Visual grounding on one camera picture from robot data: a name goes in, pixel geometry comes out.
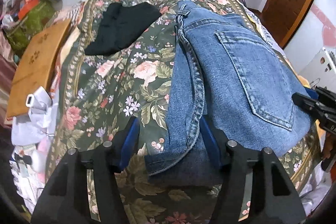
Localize wooden lap desk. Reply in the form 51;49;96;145
6;19;71;118

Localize black folded garment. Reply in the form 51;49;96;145
85;2;161;56

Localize orange box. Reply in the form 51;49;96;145
18;0;40;20

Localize green storage basket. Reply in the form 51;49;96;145
5;0;55;57

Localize white wardrobe sliding door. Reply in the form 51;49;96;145
284;0;335;73

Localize floral green bedspread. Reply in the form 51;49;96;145
45;0;322;224

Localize blue denim jeans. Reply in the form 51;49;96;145
145;0;312;185

